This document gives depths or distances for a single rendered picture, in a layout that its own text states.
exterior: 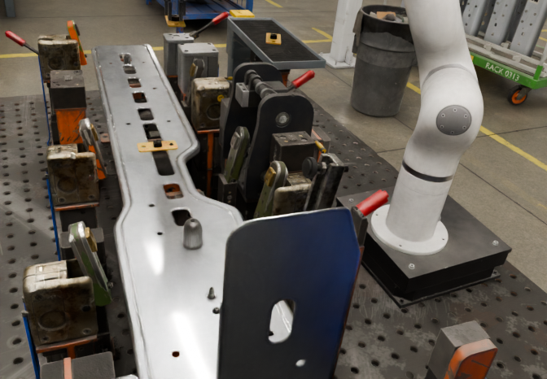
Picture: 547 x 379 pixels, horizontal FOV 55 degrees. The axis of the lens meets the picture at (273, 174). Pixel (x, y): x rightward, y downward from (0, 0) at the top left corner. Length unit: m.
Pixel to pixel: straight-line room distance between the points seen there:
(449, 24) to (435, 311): 0.64
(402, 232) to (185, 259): 0.61
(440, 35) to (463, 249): 0.53
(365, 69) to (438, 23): 2.79
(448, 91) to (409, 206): 0.31
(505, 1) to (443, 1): 4.23
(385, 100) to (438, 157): 2.76
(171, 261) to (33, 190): 0.82
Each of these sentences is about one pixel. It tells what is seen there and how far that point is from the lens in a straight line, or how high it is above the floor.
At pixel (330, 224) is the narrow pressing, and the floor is 1.33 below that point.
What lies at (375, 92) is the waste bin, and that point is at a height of 0.20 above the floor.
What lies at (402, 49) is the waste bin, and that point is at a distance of 3.76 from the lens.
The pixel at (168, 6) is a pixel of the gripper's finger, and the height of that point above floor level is 1.26.
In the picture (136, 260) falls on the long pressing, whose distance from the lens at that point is 0.85.
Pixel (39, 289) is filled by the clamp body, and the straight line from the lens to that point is 0.77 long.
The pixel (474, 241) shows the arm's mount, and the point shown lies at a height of 0.80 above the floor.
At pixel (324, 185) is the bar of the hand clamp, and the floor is 1.18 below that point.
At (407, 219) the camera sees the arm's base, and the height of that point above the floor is 0.87.
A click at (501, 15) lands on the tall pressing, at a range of 5.29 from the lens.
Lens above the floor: 1.56
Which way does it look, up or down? 31 degrees down
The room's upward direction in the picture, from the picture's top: 6 degrees clockwise
